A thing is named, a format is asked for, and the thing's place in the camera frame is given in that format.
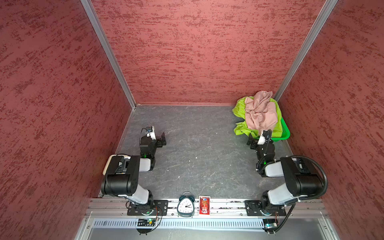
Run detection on pink shorts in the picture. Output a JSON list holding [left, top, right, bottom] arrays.
[[245, 91, 278, 136]]

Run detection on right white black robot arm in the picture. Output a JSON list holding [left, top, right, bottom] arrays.
[[245, 131, 328, 217]]

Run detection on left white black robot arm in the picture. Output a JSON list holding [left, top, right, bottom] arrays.
[[101, 130, 167, 216]]

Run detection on lime green shorts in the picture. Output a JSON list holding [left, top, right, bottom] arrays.
[[232, 95, 283, 139]]

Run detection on green plastic basket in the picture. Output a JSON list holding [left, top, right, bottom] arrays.
[[271, 116, 291, 142]]

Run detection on beige calculator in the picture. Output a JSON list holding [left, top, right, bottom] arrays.
[[103, 155, 115, 176]]

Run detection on dark green alarm clock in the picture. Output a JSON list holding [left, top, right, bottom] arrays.
[[177, 192, 195, 218]]

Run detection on right green circuit board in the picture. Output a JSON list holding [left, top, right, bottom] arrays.
[[263, 219, 279, 233]]

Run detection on green circuit board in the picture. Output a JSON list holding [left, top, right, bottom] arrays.
[[263, 219, 279, 233], [137, 219, 156, 228]]

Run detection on left green circuit board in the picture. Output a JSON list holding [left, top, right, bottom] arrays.
[[137, 219, 156, 228]]

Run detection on red playing card box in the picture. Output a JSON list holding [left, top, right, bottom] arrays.
[[199, 196, 211, 216]]

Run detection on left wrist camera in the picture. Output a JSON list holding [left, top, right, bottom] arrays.
[[146, 126, 157, 140]]

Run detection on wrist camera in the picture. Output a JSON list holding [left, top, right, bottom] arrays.
[[258, 130, 272, 145], [146, 126, 157, 140]]

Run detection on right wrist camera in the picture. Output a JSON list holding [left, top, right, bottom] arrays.
[[258, 130, 272, 145]]

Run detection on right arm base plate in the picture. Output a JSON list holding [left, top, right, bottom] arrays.
[[244, 200, 286, 217]]

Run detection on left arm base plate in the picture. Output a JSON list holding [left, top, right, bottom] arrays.
[[127, 200, 169, 217]]

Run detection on aluminium mounting rail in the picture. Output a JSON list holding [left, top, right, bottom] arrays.
[[85, 198, 330, 219]]

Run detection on white perforated cable duct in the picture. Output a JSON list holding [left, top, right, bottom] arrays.
[[93, 218, 264, 231]]

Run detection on left aluminium corner post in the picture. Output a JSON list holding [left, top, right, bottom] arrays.
[[81, 0, 137, 110]]

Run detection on aluminium corner post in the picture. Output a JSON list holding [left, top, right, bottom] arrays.
[[274, 0, 338, 102], [81, 0, 137, 110]]

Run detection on right aluminium corner post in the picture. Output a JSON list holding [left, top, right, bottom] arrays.
[[274, 0, 338, 102]]

